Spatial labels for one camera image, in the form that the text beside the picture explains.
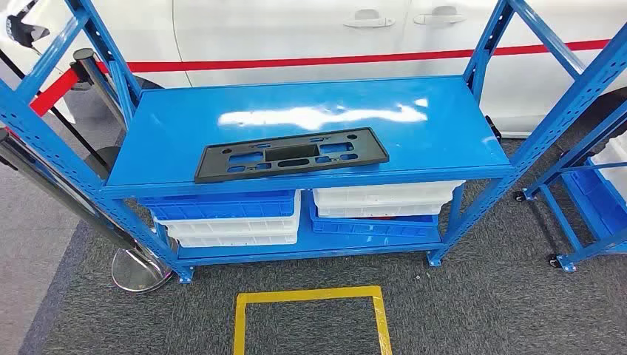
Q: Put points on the black plastic plate frame part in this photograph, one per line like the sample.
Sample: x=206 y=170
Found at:
x=215 y=166

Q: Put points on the blue metal shelf rack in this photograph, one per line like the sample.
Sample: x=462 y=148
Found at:
x=392 y=127

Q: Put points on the white plastic crate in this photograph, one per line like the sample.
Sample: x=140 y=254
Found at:
x=235 y=241
x=382 y=193
x=230 y=228
x=377 y=210
x=615 y=161

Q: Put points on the blue plastic crate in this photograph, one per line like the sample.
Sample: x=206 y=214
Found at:
x=220 y=208
x=372 y=228

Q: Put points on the red barrier belt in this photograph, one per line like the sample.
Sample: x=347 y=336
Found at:
x=51 y=93
x=294 y=61

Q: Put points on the white car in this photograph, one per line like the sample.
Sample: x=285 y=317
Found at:
x=294 y=34

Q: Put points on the stanchion with chrome base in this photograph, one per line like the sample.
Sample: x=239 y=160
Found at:
x=142 y=274

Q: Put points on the thin black stand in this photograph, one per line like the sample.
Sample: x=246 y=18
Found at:
x=107 y=161

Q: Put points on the blue rack on casters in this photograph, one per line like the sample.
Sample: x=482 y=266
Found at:
x=592 y=206

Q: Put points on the black stanchion post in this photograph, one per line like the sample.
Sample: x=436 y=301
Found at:
x=84 y=61

